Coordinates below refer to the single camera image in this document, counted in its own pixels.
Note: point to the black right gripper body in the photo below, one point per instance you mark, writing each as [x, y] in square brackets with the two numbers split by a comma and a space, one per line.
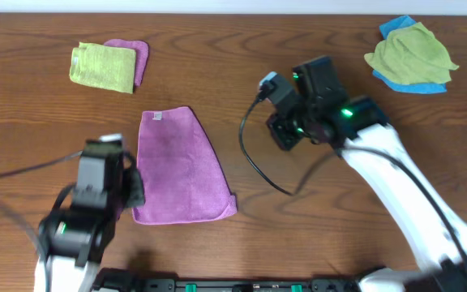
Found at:
[286, 130]

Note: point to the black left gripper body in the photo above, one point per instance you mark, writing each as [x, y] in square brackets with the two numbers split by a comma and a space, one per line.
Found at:
[132, 186]

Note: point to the purple microfiber cloth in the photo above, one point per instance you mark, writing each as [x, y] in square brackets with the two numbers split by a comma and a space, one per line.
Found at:
[183, 179]

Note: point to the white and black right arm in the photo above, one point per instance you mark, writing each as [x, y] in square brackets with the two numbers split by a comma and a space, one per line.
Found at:
[314, 105]

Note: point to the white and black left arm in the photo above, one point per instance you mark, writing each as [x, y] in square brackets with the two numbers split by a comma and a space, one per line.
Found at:
[82, 221]

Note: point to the folded green cloth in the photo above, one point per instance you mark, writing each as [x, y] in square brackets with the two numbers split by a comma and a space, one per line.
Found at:
[105, 67]

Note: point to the blue cloth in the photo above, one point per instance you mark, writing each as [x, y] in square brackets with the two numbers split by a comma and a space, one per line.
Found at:
[385, 29]

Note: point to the crumpled green cloth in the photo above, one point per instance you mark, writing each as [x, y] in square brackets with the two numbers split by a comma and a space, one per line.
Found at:
[412, 55]

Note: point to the folded purple cloth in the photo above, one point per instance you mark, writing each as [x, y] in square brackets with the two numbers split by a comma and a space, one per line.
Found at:
[141, 49]

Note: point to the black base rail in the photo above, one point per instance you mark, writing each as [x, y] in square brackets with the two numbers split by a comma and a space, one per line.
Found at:
[314, 285]

